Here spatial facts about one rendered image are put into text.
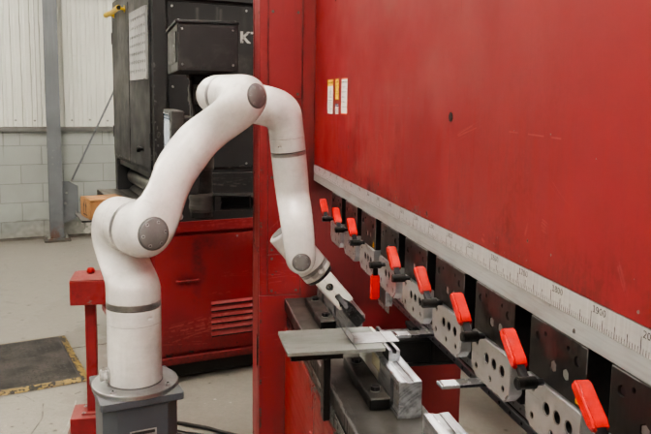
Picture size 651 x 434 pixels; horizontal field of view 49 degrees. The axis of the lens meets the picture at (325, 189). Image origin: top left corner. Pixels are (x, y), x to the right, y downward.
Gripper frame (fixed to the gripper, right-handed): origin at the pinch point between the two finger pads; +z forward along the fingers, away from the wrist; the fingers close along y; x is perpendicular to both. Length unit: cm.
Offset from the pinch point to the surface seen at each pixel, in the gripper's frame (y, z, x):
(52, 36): 662, -212, 61
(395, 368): -15.2, 12.1, 0.6
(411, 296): -34.9, -8.7, -12.8
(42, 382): 233, 0, 164
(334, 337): 2.0, 1.9, 8.1
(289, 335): 5.5, -5.9, 17.3
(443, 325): -55, -9, -13
